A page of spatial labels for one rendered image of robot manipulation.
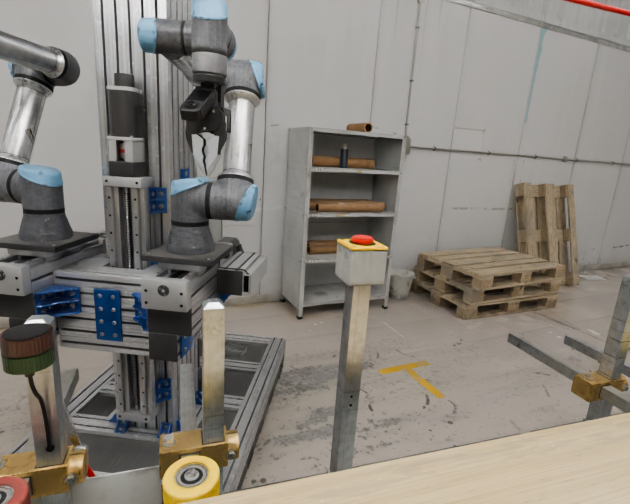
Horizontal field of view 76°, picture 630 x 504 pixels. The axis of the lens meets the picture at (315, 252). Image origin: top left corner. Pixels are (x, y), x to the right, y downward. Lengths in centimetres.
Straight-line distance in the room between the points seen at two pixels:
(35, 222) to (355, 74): 296
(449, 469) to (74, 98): 312
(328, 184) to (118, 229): 249
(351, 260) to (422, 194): 368
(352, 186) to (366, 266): 316
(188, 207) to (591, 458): 112
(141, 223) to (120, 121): 33
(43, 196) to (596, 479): 154
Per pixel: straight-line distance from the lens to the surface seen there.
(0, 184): 163
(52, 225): 155
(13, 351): 66
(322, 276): 390
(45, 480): 84
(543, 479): 81
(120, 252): 156
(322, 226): 377
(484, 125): 483
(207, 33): 97
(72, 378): 106
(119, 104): 148
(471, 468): 77
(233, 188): 127
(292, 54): 365
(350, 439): 90
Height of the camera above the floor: 137
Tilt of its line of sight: 14 degrees down
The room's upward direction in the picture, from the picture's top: 4 degrees clockwise
